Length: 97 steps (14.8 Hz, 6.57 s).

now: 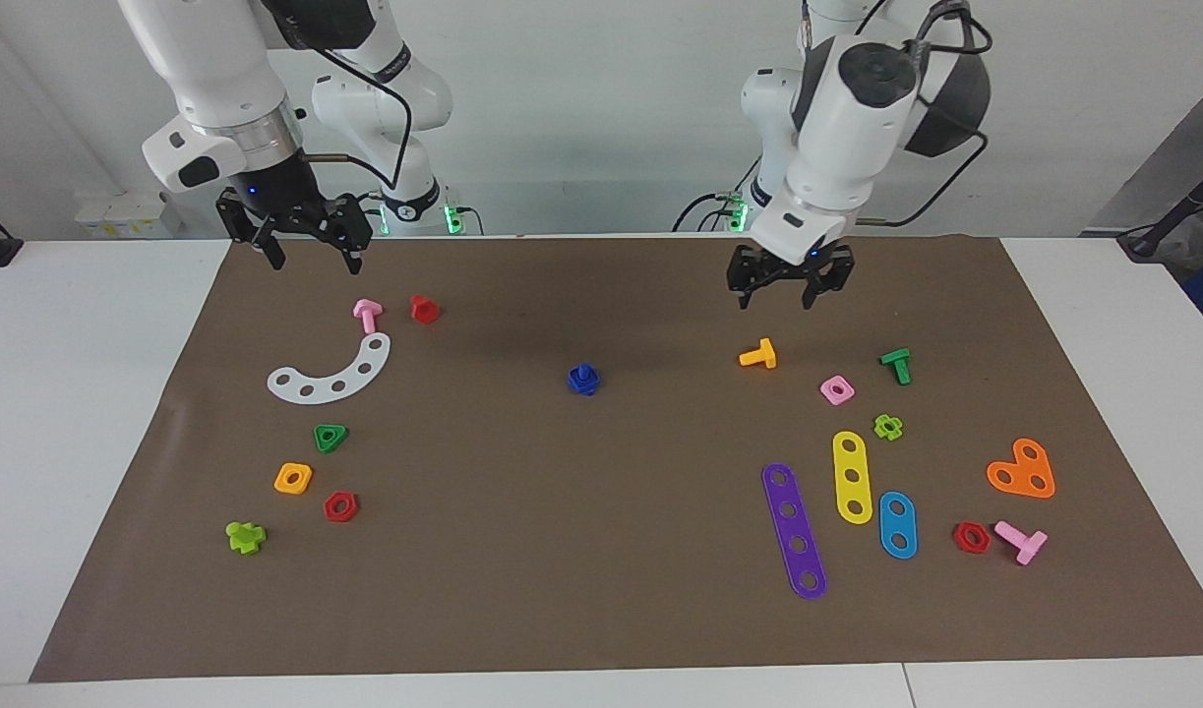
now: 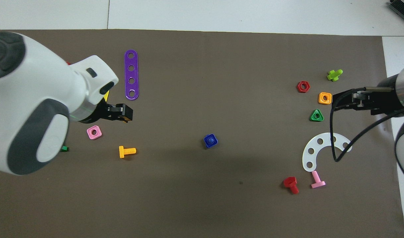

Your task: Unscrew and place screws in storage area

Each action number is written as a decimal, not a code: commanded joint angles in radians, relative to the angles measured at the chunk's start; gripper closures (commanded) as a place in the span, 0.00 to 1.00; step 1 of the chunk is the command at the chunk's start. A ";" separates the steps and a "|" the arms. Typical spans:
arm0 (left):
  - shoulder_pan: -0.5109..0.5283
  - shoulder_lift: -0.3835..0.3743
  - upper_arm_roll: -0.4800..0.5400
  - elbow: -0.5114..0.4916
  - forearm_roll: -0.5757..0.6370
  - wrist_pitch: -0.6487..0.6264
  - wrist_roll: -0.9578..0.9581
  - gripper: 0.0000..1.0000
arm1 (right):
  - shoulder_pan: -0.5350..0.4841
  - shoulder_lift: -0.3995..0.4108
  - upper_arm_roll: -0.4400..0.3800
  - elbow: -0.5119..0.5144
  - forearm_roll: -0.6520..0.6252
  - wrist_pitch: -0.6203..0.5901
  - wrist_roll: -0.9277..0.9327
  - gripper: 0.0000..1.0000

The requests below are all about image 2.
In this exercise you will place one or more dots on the purple four-hole strip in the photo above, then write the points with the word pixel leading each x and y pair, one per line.
pixel 131 61

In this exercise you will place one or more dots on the lime green cross bolt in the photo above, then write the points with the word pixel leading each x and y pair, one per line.
pixel 333 76

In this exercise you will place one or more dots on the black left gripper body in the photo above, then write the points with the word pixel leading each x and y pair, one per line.
pixel 106 114

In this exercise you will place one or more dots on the orange square plastic nut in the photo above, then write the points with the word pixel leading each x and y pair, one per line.
pixel 320 101

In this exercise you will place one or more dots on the yellow three-hole strip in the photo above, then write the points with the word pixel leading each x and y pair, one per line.
pixel 106 96

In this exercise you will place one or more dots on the pink plastic bolt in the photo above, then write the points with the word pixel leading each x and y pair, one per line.
pixel 315 178

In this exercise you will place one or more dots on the white curved five-hole plate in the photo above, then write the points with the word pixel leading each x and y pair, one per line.
pixel 315 146

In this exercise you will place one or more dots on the yellow-orange plastic bolt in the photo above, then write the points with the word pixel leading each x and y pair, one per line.
pixel 122 152

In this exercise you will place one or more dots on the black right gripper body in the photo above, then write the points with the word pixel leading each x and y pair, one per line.
pixel 386 99

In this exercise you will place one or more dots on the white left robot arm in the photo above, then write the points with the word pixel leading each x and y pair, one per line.
pixel 30 82

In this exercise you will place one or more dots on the pink square plastic nut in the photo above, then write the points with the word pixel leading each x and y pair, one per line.
pixel 89 130

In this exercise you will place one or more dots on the brown table mat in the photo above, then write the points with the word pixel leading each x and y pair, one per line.
pixel 202 82

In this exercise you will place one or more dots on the green triangular plastic nut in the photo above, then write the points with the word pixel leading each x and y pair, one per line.
pixel 312 119

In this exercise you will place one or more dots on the blue plastic bolt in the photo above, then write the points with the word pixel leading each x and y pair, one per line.
pixel 210 141

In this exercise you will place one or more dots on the dark green plastic bolt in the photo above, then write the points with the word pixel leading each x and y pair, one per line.
pixel 64 148

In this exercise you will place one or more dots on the red plastic bolt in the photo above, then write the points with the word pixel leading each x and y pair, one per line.
pixel 290 181

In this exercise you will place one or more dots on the black ribbed device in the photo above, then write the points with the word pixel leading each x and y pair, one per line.
pixel 403 8

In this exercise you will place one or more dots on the blue square plastic nut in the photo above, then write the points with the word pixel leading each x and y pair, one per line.
pixel 205 143

